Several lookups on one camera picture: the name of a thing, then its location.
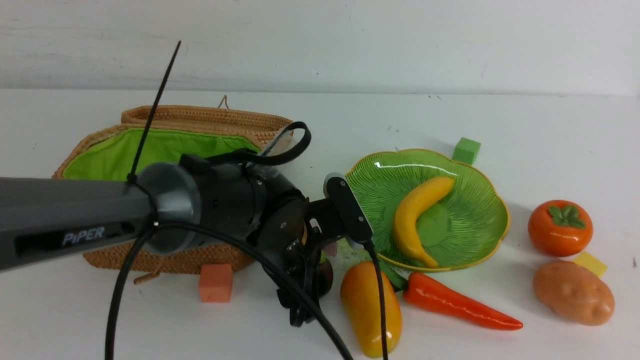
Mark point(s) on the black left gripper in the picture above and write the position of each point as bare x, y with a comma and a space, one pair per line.
291, 232

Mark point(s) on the purple toy mangosteen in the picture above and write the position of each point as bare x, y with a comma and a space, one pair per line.
324, 275

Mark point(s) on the yellow orange toy mango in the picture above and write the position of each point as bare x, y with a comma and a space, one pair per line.
361, 302

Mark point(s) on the yellow toy banana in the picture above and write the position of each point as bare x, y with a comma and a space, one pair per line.
411, 207

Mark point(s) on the orange toy carrot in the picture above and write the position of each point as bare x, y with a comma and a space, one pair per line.
425, 293

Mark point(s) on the brown toy potato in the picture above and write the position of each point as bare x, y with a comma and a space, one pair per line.
574, 293

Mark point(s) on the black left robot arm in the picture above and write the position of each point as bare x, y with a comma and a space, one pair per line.
237, 198

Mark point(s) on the pink foam cube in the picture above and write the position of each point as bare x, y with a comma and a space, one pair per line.
331, 249

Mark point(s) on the orange foam cube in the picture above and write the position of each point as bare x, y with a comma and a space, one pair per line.
215, 284

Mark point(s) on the green leaf-shaped ceramic plate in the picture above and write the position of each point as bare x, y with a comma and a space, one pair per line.
461, 230

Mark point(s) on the green foam cube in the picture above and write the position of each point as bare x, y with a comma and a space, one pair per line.
466, 151

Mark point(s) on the woven wicker basket green lining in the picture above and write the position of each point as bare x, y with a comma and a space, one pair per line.
108, 155

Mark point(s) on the orange toy persimmon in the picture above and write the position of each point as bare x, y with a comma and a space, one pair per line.
560, 228

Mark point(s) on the yellow foam cube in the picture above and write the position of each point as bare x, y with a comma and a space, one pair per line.
591, 263

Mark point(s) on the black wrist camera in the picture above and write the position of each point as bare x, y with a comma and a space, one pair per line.
356, 228

